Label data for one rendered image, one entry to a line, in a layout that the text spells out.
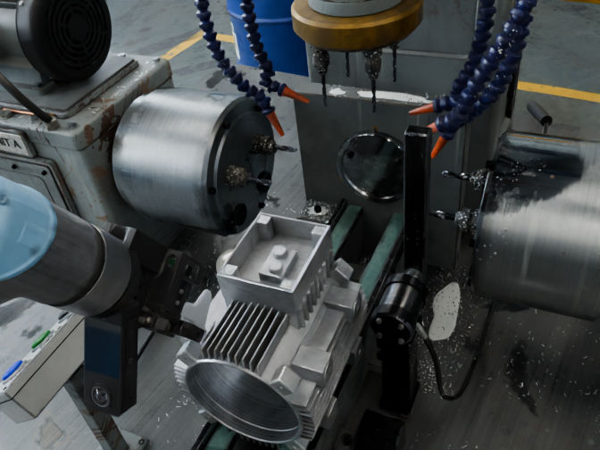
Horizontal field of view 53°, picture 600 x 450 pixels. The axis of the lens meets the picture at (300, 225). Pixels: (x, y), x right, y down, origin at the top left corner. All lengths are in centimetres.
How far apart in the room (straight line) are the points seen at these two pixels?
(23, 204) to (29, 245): 3
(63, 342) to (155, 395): 30
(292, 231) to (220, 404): 25
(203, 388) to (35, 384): 20
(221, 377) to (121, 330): 28
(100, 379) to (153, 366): 50
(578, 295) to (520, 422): 24
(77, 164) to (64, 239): 63
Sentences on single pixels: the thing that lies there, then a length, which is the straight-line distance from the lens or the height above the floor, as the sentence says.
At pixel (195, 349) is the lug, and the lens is 73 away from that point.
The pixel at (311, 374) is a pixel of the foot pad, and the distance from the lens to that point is 70.
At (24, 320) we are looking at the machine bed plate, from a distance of 130.
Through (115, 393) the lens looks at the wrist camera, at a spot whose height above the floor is 117.
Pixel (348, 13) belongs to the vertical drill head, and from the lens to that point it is 81.
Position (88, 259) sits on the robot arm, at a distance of 50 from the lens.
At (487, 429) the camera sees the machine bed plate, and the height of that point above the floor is 80.
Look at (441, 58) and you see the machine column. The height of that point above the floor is 117.
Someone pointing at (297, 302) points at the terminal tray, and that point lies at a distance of 70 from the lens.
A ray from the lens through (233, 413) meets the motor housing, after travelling 83.
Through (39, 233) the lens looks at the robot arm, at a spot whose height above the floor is 138.
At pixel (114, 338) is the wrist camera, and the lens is 58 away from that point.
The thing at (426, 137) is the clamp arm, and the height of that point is 125.
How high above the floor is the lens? 164
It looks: 40 degrees down
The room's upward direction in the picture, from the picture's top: 8 degrees counter-clockwise
